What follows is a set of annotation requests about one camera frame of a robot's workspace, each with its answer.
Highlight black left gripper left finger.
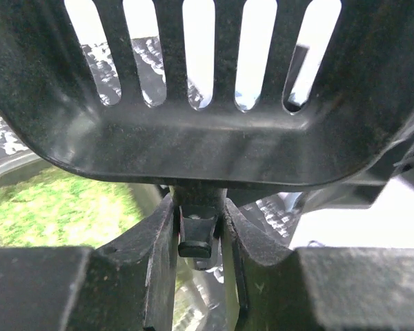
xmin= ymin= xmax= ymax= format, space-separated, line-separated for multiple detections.
xmin=0 ymin=197 xmax=175 ymax=330

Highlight dark green litter box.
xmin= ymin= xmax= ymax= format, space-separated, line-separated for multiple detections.
xmin=0 ymin=152 xmax=152 ymax=248

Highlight black slotted litter scoop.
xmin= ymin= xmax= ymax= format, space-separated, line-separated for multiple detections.
xmin=0 ymin=0 xmax=414 ymax=270

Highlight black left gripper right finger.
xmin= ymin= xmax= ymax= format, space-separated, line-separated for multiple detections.
xmin=222 ymin=201 xmax=414 ymax=330

